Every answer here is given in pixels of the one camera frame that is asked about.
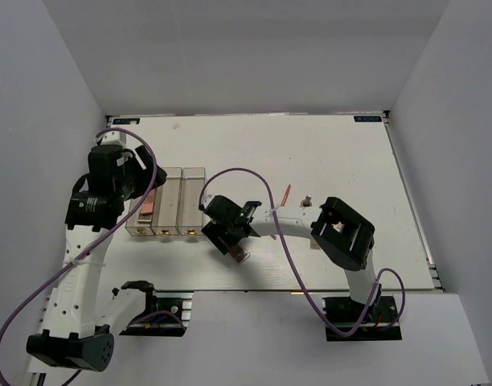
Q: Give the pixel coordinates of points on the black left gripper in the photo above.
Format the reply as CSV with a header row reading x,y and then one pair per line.
x,y
147,174

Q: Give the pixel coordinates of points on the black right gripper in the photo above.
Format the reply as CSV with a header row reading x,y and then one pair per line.
x,y
213,232

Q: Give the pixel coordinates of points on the mauve eyeshadow palette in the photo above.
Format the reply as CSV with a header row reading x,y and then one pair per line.
x,y
238,254

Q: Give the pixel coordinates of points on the pink blush palette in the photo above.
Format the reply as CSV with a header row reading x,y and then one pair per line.
x,y
147,206

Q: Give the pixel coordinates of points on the brown eyeshadow palette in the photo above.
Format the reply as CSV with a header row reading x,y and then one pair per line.
x,y
144,219

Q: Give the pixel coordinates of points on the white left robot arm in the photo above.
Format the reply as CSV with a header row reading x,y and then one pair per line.
x,y
73,335

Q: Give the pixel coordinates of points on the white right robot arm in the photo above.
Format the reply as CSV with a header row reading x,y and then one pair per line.
x,y
345,236

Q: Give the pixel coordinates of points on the orange makeup brush upper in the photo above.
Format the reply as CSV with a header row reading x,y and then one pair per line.
x,y
286,195

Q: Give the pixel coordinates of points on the right clear organizer bin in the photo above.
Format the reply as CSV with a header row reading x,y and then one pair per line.
x,y
190,218

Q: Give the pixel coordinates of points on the clear organizer bin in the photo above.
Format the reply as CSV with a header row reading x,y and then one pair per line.
x,y
164,222
190,218
138,229

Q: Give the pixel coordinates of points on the middle clear organizer bin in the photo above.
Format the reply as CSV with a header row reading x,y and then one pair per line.
x,y
164,222

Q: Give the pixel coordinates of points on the left clear organizer bin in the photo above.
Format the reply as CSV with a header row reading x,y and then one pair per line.
x,y
138,229

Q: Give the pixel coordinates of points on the small foundation bottle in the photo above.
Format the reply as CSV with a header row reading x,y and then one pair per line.
x,y
307,201

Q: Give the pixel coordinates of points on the tall foundation bottle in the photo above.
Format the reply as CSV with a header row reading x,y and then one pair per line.
x,y
314,246

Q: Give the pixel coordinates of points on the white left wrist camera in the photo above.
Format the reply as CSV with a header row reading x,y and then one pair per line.
x,y
112,137

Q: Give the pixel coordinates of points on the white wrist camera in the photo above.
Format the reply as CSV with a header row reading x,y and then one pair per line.
x,y
205,202
112,137

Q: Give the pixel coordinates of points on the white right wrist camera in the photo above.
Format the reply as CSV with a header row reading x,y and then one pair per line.
x,y
205,202

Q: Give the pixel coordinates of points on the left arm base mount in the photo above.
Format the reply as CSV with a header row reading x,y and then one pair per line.
x,y
167,315

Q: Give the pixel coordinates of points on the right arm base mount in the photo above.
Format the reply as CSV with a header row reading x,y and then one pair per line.
x,y
376,325

